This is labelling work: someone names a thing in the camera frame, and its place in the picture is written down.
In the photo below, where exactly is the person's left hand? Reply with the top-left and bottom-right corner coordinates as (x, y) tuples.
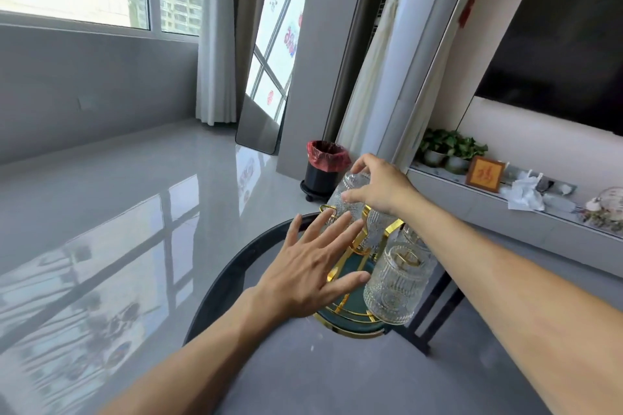
(252, 209), (372, 321)

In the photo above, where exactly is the person's right hand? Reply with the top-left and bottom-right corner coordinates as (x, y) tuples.
(340, 153), (421, 229)

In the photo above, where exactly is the clear embossed glass cup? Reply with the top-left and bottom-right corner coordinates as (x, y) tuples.
(363, 244), (430, 329)
(364, 208), (401, 257)
(398, 225), (440, 286)
(328, 170), (373, 227)

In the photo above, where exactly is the person's right forearm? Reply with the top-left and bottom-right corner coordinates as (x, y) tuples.
(389, 190), (623, 415)

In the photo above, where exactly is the person's left forearm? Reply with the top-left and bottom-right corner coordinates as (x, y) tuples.
(97, 289), (294, 415)

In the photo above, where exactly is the gold metal cup rack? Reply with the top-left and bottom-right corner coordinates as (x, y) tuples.
(318, 203), (406, 338)

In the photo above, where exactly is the black trash bin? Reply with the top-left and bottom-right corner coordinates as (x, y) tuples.
(300, 140), (352, 204)

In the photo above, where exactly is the green round tray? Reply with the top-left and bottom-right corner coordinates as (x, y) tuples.
(313, 254), (392, 337)

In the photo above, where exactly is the red trash bag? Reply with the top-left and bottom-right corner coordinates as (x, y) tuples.
(306, 140), (352, 173)

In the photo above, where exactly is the green potted plant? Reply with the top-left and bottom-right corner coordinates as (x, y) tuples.
(418, 128), (460, 168)
(444, 136), (489, 175)

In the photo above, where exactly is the white sheer curtain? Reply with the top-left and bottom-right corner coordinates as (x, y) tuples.
(336, 0), (469, 173)

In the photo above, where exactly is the wooden framed picture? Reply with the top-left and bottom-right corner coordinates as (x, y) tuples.
(465, 155), (507, 194)

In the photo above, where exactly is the tall grey standing air conditioner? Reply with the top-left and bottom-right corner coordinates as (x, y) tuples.
(276, 0), (391, 183)

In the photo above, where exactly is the white television cabinet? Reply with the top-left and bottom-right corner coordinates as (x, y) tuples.
(407, 161), (623, 280)

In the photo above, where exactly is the leaning floor mirror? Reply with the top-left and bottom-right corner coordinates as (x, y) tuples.
(235, 0), (318, 156)

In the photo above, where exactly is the crumpled white tissue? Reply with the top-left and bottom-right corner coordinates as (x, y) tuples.
(500, 173), (549, 212)

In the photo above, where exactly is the grey curtain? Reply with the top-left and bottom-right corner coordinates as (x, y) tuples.
(195, 0), (276, 127)

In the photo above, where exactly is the glass flower ornament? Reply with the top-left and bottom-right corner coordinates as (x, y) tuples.
(580, 186), (623, 236)

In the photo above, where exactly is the black table leg frame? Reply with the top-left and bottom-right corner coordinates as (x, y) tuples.
(403, 268), (469, 358)

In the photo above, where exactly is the black wall television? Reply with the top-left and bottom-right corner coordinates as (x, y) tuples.
(474, 0), (623, 138)

